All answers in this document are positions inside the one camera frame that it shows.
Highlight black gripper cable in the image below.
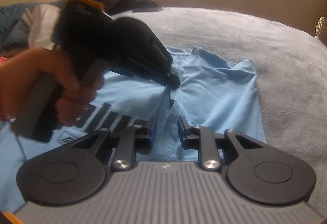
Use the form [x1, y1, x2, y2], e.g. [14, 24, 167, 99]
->
[10, 122, 29, 163]

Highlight light blue t-shirt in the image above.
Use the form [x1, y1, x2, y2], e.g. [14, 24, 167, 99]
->
[0, 45, 267, 214]

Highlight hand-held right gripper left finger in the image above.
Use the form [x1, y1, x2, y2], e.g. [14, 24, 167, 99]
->
[70, 116, 157, 171]

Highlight dark blue fleece cloth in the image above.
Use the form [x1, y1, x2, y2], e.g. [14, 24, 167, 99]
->
[0, 5, 28, 35]

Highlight grey fleece blanket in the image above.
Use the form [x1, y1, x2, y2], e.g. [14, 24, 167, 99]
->
[0, 2, 327, 214]

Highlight beige checked rolled cloth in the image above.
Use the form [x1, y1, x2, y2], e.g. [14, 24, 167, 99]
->
[315, 16, 327, 41]

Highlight person's left hand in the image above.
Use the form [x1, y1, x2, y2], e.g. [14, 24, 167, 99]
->
[0, 47, 105, 128]

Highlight folded blue cloth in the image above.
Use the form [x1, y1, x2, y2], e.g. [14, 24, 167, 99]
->
[8, 20, 32, 47]

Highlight black flat case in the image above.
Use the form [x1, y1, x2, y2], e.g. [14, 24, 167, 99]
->
[131, 0, 164, 13]

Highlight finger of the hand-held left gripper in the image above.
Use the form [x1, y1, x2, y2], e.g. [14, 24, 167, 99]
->
[112, 64, 181, 90]

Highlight folded white garment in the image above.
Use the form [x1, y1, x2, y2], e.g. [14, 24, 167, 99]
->
[22, 4, 63, 48]

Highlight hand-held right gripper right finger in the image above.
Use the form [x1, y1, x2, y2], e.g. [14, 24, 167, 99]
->
[178, 116, 264, 171]

